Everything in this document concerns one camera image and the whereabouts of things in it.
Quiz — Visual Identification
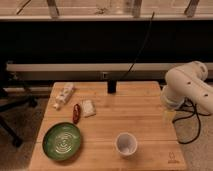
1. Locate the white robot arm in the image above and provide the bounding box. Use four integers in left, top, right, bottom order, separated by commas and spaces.
160, 61, 213, 114

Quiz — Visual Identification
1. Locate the black upright eraser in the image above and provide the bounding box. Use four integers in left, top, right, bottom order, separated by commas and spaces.
107, 80, 117, 94

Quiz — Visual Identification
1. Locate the red chili pepper toy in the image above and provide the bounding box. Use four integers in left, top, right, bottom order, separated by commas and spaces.
73, 104, 81, 124

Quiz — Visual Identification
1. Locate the white paper cup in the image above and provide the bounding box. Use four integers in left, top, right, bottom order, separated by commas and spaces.
115, 132, 138, 158

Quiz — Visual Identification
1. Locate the green ceramic plate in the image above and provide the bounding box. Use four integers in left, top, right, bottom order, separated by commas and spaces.
42, 122, 82, 161

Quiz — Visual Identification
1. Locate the black office chair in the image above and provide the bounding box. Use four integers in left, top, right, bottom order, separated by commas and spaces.
0, 63, 37, 147

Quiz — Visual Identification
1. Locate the black thin cable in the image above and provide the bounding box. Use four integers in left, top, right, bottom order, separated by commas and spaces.
116, 11, 156, 83

